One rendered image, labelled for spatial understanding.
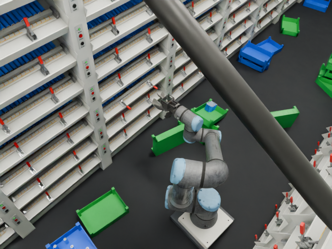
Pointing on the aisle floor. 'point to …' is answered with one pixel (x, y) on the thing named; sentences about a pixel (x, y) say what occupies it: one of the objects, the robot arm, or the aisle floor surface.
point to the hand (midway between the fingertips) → (154, 98)
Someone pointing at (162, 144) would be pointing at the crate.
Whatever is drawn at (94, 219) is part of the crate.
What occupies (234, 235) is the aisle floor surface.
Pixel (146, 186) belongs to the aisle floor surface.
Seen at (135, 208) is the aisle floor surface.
